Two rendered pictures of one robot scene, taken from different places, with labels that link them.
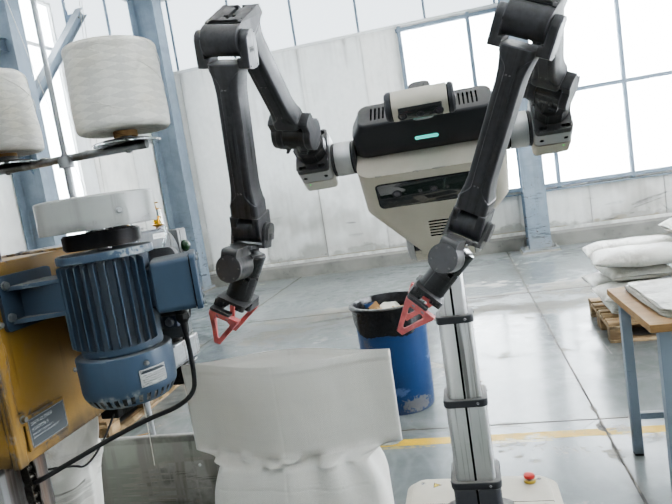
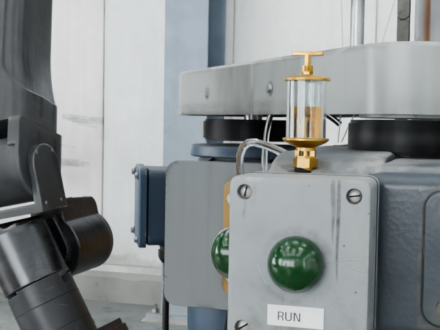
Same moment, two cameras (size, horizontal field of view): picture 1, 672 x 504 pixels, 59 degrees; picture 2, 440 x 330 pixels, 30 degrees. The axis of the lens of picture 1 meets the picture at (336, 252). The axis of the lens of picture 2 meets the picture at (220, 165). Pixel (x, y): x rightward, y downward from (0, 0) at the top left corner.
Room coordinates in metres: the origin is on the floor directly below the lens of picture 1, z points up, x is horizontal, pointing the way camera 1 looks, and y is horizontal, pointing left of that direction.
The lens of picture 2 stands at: (1.94, 0.39, 1.36)
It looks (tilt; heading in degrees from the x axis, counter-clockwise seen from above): 3 degrees down; 184
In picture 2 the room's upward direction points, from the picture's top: 1 degrees clockwise
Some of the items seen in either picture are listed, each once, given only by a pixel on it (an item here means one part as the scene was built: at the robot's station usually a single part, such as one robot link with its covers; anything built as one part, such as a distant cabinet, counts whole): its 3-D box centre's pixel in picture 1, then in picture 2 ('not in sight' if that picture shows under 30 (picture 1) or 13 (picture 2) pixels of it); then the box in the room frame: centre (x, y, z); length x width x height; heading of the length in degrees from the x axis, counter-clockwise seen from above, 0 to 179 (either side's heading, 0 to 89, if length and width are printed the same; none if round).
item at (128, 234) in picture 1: (102, 239); (253, 131); (0.95, 0.37, 1.35); 0.12 x 0.12 x 0.04
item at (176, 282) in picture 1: (179, 287); (165, 214); (0.97, 0.27, 1.25); 0.10 x 0.08 x 0.12; 12
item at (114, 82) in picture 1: (117, 89); not in sight; (1.10, 0.35, 1.61); 0.17 x 0.17 x 0.17
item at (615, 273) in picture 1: (630, 266); not in sight; (4.31, -2.15, 0.44); 0.66 x 0.43 x 0.13; 167
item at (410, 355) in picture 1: (395, 351); not in sight; (3.50, -0.26, 0.32); 0.51 x 0.48 x 0.65; 167
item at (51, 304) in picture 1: (51, 294); not in sight; (0.93, 0.46, 1.27); 0.12 x 0.09 x 0.09; 167
